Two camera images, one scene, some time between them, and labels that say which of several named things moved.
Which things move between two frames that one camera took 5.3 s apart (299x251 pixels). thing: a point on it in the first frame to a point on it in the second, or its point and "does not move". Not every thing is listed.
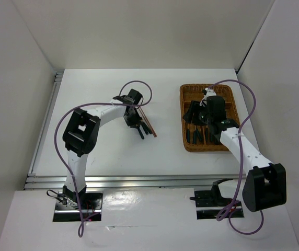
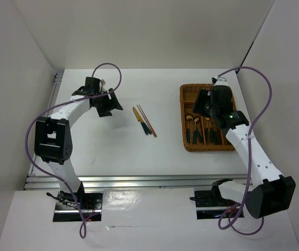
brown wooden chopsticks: x=148 y=122 does not move
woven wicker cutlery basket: x=197 y=138 does not move
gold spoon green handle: x=195 y=136 does not move
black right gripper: x=193 y=107 to x=203 y=95
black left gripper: x=136 y=121 to x=112 y=103
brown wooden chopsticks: x=146 y=121 does not move
